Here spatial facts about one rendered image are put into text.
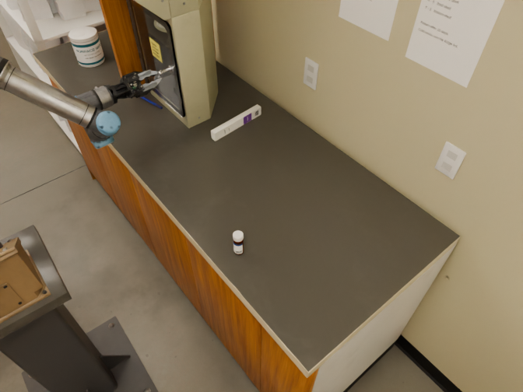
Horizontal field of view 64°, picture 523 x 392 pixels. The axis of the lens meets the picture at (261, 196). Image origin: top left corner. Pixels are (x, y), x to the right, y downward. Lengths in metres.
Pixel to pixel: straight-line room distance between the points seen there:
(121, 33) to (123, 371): 1.53
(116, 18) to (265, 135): 0.75
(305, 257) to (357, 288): 0.19
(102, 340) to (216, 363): 0.59
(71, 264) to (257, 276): 1.56
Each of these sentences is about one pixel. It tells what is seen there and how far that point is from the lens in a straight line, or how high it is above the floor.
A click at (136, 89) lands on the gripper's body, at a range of 1.63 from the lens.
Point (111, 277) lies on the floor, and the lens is 2.53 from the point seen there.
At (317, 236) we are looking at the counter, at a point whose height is 0.94.
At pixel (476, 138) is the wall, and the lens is 1.36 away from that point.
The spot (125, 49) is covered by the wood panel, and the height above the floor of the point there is 1.15.
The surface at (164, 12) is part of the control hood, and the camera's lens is 1.52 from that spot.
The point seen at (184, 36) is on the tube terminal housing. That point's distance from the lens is 1.59.
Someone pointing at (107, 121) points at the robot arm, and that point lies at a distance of 1.43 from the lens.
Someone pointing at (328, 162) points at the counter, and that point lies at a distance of 1.64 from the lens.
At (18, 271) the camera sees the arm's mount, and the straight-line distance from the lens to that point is 1.30.
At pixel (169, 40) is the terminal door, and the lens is 1.59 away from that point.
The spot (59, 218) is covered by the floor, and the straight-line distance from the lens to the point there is 2.91.
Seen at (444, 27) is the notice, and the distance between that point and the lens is 1.30.
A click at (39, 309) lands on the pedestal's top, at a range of 1.41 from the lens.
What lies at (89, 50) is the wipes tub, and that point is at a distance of 2.26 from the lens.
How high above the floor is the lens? 2.06
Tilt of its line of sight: 49 degrees down
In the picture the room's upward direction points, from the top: 1 degrees clockwise
